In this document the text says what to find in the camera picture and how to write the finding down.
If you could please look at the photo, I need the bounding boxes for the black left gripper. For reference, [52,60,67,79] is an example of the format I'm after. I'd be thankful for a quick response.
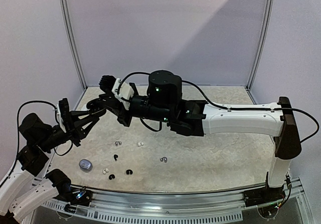
[38,110,99,152]

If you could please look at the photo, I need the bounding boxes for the glossy black earbud charging case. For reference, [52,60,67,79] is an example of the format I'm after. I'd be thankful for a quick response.
[86,98,104,115]

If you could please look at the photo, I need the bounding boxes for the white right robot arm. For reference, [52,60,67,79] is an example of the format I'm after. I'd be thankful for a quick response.
[86,70,302,202]

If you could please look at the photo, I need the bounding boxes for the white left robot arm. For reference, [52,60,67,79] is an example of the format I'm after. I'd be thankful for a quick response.
[1,109,106,223]

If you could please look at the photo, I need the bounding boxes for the silver blue charging case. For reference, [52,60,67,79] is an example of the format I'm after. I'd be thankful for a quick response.
[79,159,93,172]

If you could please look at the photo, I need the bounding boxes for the white earbud lower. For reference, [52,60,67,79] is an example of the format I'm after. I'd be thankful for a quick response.
[102,168,109,175]

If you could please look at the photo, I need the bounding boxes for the silver earbud right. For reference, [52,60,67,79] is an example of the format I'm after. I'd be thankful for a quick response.
[160,157,168,163]

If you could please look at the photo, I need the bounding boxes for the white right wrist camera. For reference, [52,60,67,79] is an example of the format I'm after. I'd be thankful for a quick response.
[99,75,134,110]

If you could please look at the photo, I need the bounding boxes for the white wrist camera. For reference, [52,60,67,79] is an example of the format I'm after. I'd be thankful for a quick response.
[55,98,69,133]
[99,75,134,110]

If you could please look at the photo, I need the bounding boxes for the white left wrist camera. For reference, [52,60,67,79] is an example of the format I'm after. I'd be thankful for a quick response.
[55,98,69,133]

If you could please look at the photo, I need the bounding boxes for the black ring earbud left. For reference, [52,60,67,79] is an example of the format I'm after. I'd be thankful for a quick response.
[108,174,115,180]

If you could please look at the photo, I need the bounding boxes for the black ring earbud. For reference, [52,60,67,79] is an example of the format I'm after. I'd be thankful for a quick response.
[126,169,133,175]
[108,174,115,180]

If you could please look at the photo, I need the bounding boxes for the black ring earbud right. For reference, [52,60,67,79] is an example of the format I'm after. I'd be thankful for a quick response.
[126,169,133,175]

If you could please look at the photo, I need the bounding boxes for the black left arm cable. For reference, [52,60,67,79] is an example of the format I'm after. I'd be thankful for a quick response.
[17,101,73,157]

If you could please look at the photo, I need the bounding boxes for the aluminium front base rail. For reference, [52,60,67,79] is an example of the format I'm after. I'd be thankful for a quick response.
[32,176,309,221]

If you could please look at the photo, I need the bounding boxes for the white perforated cable tray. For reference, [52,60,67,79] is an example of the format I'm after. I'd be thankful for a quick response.
[41,200,244,223]

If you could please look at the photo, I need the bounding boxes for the aluminium left corner post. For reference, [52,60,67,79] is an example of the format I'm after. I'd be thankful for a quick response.
[60,0,88,90]

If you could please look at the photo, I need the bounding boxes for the aluminium corner post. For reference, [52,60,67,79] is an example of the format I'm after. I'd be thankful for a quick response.
[245,0,273,91]
[60,0,88,90]

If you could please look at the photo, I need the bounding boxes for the aluminium right corner post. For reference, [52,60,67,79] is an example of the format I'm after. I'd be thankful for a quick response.
[245,0,273,91]

